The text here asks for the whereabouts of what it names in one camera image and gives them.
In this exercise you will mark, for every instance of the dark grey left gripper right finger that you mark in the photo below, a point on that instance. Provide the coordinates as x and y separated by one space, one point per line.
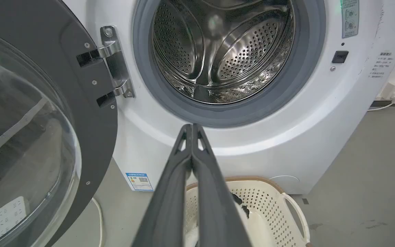
214 202

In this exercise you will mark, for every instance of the grey washer door with glass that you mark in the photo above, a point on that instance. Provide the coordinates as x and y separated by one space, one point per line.
36 130

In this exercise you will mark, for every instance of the dark clothing in basket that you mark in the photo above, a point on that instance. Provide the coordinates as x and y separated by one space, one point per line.
242 205

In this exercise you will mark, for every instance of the white front-loading washing machine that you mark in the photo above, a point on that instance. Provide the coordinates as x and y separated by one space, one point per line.
286 120

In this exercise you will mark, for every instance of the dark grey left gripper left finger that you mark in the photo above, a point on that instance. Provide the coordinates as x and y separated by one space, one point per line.
170 199

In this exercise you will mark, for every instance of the cream perforated laundry basket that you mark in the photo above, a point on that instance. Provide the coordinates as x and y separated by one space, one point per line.
269 212

